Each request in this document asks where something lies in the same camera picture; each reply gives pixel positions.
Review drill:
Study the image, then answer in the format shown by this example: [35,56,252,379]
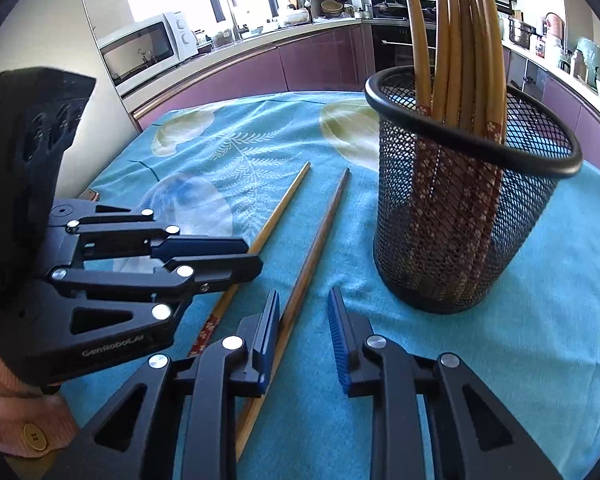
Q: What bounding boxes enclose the blue leaf printed tablecloth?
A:
[60,91,600,480]

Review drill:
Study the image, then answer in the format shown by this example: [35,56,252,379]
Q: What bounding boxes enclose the pale green object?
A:
[572,37,600,83]

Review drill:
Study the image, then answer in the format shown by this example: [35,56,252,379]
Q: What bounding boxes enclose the bunch of wooden chopsticks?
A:
[399,0,511,306]

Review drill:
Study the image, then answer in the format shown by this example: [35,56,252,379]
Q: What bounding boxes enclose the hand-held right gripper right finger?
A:
[327,287,551,480]

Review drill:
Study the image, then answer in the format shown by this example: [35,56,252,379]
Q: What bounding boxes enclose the black built-in oven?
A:
[371,24,438,61]

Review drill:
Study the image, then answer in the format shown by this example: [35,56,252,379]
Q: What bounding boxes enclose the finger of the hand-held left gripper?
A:
[49,254,264,337]
[66,207,250,263]

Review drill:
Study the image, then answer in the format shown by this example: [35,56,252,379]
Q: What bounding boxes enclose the black lidded pot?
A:
[372,0,406,20]

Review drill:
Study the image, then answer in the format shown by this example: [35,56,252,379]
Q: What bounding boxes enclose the black mesh utensil basket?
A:
[364,65,583,315]

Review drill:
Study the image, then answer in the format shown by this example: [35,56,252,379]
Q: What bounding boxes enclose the steel kitchen faucet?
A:
[224,0,248,41]

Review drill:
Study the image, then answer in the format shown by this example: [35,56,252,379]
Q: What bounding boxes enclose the white microwave oven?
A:
[97,11,198,98]

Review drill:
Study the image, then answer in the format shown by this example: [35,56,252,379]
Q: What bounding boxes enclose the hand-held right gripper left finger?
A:
[55,290,281,480]

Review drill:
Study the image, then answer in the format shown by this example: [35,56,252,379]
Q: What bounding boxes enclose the white container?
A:
[535,35,566,61]

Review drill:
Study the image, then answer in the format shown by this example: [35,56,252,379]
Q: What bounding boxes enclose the wooden chopstick red patterned end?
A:
[235,167,351,462]
[187,161,312,358]

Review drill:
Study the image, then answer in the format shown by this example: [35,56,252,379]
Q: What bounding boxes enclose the pink kitchen appliance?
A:
[544,11,566,38]

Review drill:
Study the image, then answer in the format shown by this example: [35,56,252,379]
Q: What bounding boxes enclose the person's left forearm pink sleeve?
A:
[0,335,81,458]

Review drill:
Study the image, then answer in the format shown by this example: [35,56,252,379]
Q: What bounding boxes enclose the steel cooking pot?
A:
[507,17,537,46]

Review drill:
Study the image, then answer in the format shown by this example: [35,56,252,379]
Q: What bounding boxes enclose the purple kitchen cabinets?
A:
[132,24,600,161]

